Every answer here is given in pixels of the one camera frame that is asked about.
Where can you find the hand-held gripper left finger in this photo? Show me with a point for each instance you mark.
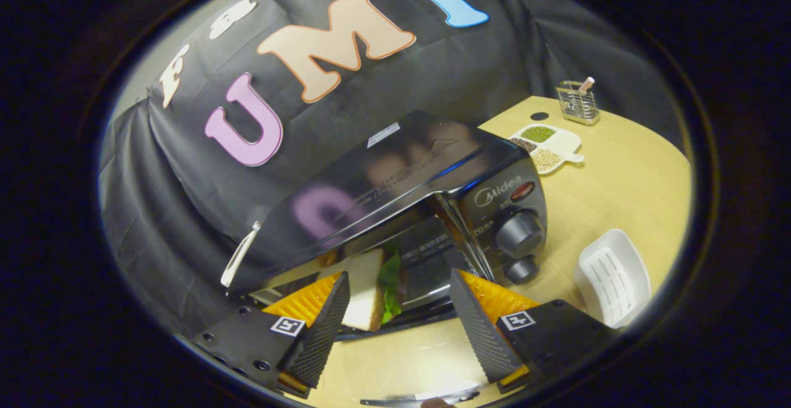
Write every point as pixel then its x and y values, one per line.
pixel 321 334

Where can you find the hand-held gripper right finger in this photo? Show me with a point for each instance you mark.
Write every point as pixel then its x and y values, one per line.
pixel 482 334

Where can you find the lettuce sandwich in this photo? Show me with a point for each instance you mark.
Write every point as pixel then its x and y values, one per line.
pixel 364 290

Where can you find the black toaster oven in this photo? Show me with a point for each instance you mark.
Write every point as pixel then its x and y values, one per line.
pixel 395 173

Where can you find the white slotted plastic object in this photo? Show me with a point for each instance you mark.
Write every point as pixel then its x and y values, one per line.
pixel 230 272

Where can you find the white rectangular tray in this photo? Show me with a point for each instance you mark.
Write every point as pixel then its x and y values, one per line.
pixel 612 278

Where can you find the black backdrop cloth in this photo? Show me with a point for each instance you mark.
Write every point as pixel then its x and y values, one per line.
pixel 185 210

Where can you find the white divided grain dish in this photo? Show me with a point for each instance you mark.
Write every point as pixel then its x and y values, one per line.
pixel 550 148

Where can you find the metal mesh holder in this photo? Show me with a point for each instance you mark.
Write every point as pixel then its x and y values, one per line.
pixel 578 108

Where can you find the pale stick in holder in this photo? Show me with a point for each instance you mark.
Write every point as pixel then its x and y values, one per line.
pixel 586 84

